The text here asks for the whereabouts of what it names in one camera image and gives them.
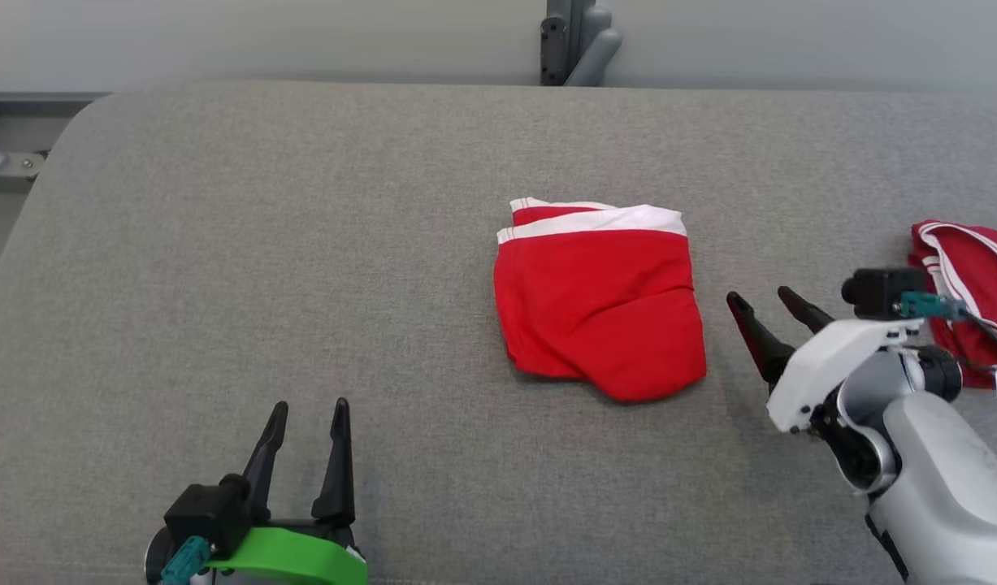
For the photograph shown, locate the teal left camera connector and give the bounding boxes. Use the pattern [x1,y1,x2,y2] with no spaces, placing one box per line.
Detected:
[160,535,213,585]

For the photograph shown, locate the red white t-shirt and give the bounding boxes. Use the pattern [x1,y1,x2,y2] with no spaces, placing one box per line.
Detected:
[908,219,997,389]

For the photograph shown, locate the teal right camera connector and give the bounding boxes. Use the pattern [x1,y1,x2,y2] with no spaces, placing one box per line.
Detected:
[899,292,969,320]

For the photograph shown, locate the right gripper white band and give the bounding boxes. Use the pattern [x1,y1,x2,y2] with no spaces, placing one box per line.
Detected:
[726,286,926,434]

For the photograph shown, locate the grey fabric sofa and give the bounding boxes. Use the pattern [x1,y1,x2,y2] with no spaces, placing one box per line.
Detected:
[0,80,997,585]

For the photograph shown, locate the red shorts white stripes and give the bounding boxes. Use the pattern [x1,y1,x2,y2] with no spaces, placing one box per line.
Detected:
[493,197,708,405]

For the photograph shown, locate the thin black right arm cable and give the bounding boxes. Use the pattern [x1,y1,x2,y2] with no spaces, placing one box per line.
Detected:
[953,305,997,366]

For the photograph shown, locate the silver rail bracket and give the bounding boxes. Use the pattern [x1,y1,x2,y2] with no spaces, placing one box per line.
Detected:
[0,149,46,180]

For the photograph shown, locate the black perforated hinge plate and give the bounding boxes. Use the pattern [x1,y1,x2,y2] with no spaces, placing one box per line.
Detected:
[540,12,570,87]

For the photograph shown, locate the grey rounded pipe bracket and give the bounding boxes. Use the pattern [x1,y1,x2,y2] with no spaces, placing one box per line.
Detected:
[565,6,623,88]

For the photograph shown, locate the teal camera connector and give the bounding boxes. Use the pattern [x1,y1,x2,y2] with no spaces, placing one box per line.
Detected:
[160,535,213,585]
[899,292,969,320]

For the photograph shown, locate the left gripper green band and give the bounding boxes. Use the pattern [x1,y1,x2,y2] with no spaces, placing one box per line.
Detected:
[205,397,370,585]

